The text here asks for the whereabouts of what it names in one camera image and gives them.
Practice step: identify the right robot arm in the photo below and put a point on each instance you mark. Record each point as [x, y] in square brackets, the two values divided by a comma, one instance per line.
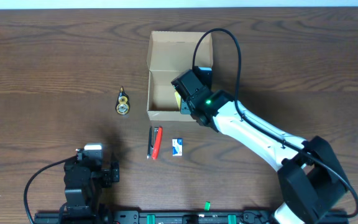
[310, 175]

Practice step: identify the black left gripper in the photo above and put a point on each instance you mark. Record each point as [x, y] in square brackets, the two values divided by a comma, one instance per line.
[112, 175]

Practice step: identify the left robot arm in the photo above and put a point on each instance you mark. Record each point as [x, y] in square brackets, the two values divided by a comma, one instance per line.
[84, 180]

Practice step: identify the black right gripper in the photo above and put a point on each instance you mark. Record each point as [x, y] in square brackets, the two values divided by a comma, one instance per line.
[184, 109]

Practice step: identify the red black stapler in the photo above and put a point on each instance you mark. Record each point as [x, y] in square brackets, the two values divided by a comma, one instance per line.
[154, 143]

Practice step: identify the blue white staples box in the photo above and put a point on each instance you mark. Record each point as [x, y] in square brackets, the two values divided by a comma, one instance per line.
[177, 147]

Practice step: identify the yellow sticky note pad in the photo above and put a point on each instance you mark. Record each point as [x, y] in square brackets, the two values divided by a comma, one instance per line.
[178, 99]

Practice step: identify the black yellow correction tape dispenser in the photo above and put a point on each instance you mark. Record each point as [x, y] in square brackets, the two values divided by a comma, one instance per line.
[122, 103]

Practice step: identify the open brown cardboard box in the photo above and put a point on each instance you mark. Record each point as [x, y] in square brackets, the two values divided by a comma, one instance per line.
[169, 55]

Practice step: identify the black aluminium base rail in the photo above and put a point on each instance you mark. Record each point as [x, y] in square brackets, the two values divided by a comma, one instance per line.
[135, 217]

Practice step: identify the small green clip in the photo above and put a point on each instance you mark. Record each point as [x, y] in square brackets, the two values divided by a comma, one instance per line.
[207, 206]

